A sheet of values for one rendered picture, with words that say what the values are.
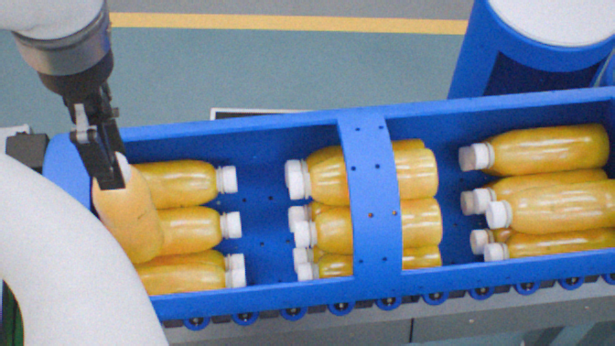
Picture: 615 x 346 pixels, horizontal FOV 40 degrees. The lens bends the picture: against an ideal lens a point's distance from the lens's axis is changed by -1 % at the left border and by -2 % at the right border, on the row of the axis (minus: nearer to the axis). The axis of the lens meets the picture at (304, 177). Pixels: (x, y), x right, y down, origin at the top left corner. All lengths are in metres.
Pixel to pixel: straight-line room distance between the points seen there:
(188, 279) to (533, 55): 0.77
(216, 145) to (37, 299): 0.90
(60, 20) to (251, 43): 2.11
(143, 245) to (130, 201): 0.11
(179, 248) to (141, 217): 0.20
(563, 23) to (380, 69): 1.25
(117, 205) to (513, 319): 0.73
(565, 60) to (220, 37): 1.50
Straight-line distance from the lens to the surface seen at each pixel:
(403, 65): 2.80
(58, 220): 0.48
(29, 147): 1.47
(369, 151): 1.14
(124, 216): 1.05
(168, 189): 1.23
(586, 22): 1.62
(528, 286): 1.39
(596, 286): 1.47
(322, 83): 2.73
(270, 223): 1.38
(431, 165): 1.19
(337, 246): 1.19
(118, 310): 0.43
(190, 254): 1.29
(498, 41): 1.62
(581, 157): 1.33
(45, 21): 0.73
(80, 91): 0.83
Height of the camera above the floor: 2.20
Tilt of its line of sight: 60 degrees down
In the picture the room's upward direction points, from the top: 2 degrees clockwise
